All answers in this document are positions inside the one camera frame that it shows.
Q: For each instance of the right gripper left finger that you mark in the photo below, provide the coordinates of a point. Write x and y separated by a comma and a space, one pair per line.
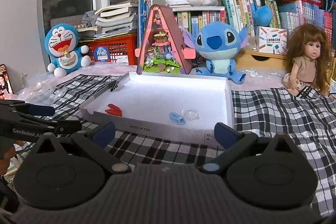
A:
92, 146

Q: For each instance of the white patterned carton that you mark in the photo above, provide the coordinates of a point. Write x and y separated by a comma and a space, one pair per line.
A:
272, 40

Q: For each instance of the wooden drawer box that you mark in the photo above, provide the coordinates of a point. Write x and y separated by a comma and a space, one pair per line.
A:
246, 59

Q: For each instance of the black white plaid cloth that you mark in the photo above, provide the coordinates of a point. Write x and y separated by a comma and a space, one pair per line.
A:
169, 189

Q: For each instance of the Doraemon plush toy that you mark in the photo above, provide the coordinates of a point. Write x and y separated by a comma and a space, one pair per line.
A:
61, 43

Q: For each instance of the blue Stitch plush toy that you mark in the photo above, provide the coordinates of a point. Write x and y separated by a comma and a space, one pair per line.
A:
218, 43

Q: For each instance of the pink triangular diorama house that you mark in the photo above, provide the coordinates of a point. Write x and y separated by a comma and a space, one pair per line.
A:
163, 48

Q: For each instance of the red plastic crate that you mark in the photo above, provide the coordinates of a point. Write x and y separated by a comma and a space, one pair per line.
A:
118, 49

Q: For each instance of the white cardboard box tray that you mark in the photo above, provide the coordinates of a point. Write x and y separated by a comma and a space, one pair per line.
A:
146, 101

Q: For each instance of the red plastic clip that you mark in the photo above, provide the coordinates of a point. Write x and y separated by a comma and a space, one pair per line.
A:
114, 107
114, 112

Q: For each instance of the brown haired baby doll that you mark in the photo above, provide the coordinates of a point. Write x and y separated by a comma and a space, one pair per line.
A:
308, 57

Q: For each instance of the light blue hair clip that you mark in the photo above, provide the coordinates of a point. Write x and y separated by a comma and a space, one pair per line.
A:
177, 118

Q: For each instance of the black binder clip on box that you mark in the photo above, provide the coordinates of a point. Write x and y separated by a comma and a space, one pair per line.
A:
113, 85

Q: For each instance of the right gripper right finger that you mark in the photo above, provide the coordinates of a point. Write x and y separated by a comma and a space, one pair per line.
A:
236, 146

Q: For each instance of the stack of books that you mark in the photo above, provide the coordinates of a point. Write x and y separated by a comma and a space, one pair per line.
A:
119, 16

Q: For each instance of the clear round plastic lid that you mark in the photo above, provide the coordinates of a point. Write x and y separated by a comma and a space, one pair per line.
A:
190, 114

